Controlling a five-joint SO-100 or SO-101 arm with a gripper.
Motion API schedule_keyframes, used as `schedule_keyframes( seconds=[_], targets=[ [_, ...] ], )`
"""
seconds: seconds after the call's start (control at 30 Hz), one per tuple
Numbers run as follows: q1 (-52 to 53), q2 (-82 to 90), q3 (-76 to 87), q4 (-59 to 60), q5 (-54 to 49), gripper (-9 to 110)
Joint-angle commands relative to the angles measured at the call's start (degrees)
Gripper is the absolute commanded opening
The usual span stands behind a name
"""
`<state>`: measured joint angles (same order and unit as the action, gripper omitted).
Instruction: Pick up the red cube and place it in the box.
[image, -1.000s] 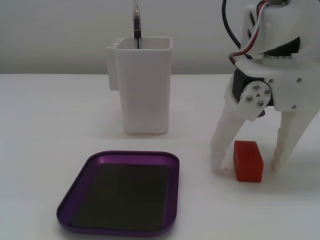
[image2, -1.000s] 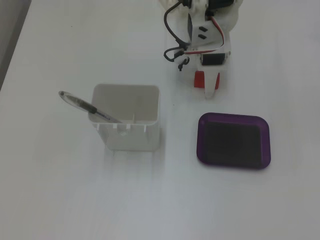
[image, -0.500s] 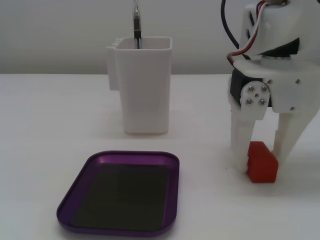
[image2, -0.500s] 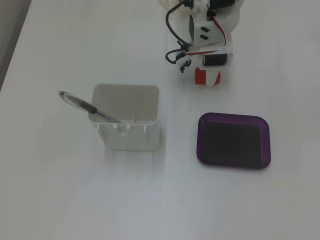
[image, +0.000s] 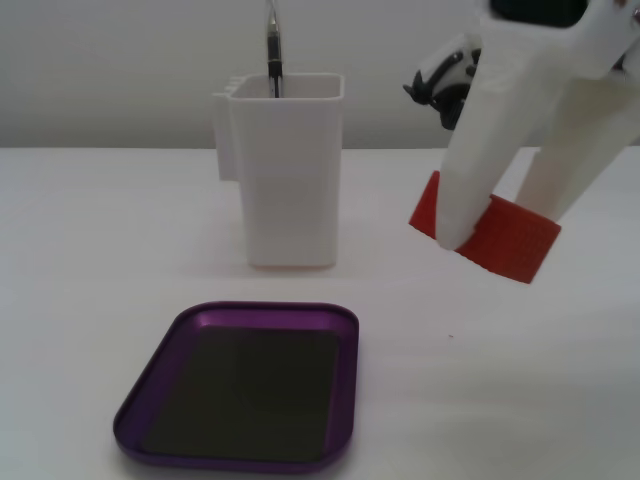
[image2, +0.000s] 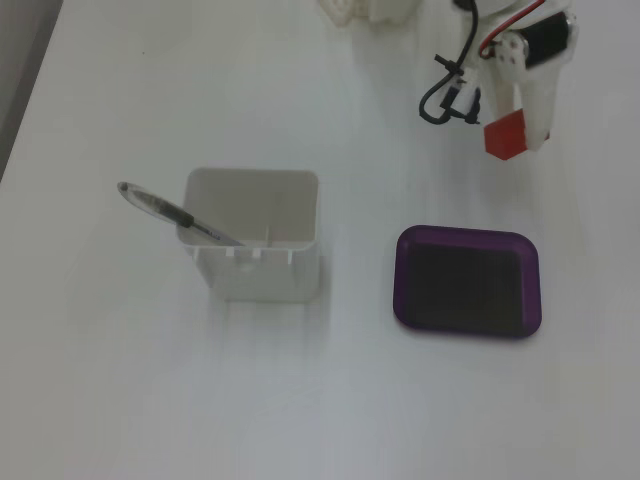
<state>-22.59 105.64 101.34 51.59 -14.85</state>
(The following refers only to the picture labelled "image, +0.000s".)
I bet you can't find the red rectangular cube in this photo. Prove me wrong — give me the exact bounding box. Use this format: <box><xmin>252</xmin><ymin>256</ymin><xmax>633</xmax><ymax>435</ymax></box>
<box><xmin>408</xmin><ymin>170</ymin><xmax>562</xmax><ymax>285</ymax></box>

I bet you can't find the white plastic pen holder box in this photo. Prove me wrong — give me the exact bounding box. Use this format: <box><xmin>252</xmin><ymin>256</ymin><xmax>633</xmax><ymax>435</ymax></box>
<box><xmin>211</xmin><ymin>72</ymin><xmax>347</xmax><ymax>271</ymax></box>

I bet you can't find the black clear ballpoint pen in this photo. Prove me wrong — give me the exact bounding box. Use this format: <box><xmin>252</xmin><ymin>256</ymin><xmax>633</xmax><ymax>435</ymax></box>
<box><xmin>263</xmin><ymin>0</ymin><xmax>287</xmax><ymax>99</ymax></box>

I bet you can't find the purple metal tray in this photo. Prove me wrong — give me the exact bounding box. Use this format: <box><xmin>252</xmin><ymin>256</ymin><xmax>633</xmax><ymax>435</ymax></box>
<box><xmin>112</xmin><ymin>300</ymin><xmax>361</xmax><ymax>474</ymax></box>

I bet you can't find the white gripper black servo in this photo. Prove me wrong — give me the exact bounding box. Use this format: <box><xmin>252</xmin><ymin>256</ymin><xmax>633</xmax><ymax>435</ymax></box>
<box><xmin>438</xmin><ymin>0</ymin><xmax>640</xmax><ymax>251</ymax></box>

